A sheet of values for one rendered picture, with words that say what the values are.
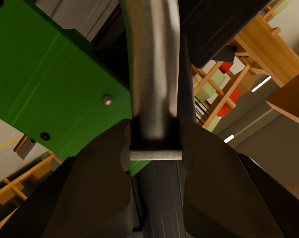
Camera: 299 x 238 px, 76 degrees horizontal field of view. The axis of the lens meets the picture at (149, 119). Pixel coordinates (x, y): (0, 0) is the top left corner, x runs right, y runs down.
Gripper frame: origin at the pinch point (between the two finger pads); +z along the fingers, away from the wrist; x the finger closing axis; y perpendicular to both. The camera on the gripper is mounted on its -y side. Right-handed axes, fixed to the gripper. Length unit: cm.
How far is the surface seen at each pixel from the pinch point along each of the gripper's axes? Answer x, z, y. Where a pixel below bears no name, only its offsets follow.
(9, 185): -346, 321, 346
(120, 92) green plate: -3.0, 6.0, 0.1
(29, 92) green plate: -11.7, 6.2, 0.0
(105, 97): -4.5, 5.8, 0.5
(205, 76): 92, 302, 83
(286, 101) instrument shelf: 39, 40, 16
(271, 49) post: 50, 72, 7
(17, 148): -25.9, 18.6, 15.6
